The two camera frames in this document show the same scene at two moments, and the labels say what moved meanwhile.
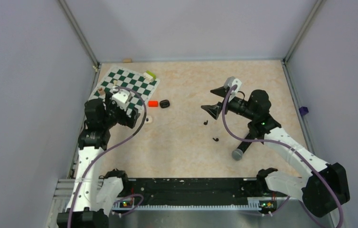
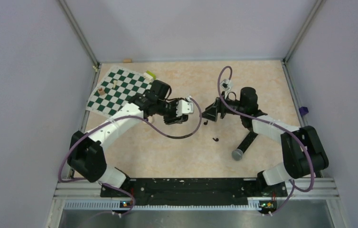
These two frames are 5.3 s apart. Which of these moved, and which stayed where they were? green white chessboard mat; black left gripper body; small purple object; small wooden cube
Moved: black left gripper body
Stayed: green white chessboard mat; small purple object; small wooden cube
